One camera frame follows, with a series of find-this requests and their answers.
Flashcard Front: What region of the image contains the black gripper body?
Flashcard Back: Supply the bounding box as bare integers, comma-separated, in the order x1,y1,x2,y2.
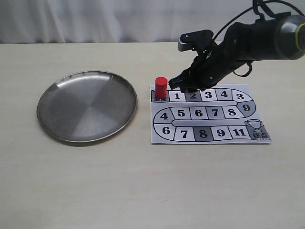
183,43,241,90

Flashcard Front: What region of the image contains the red cylinder game piece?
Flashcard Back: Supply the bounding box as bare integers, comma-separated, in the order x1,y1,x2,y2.
155,77,168,99

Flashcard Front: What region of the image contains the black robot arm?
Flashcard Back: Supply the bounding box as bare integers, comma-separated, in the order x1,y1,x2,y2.
169,15,305,93

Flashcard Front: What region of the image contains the printed paper game board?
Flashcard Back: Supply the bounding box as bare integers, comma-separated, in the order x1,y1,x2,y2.
150,84,272,145

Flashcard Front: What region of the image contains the round steel plate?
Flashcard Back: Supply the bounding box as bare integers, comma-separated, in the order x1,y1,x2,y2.
36,70,138,145

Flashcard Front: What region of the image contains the white backdrop curtain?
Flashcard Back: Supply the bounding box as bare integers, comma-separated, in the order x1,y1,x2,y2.
0,0,305,44

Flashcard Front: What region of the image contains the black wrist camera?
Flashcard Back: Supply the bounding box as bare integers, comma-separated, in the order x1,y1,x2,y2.
178,30,214,52

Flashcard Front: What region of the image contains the black cable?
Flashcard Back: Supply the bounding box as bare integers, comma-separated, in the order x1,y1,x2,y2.
211,0,305,77

